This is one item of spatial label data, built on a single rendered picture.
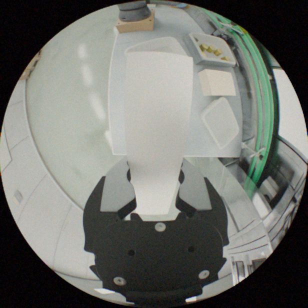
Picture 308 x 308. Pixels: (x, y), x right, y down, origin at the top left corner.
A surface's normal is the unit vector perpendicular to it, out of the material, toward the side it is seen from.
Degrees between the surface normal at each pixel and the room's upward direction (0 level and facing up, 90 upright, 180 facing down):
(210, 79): 0
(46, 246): 90
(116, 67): 0
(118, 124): 0
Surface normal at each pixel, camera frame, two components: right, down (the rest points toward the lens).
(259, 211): -0.31, -0.83
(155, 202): 0.03, 0.48
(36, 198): 0.95, -0.28
